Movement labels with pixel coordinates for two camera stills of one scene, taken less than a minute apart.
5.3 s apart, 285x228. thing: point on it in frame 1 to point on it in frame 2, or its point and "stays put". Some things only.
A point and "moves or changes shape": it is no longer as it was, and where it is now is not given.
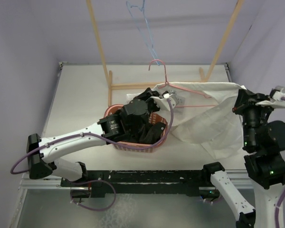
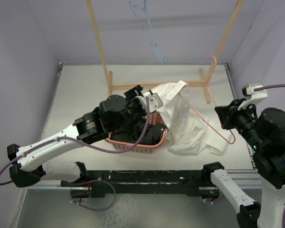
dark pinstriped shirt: [138, 130] stays put
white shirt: [207, 116] moves or changes shape
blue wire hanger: [142, 10] to [141, 14]
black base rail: [147, 183] stays put
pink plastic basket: [153, 118] stays put
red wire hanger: [167, 83] to [207, 84]
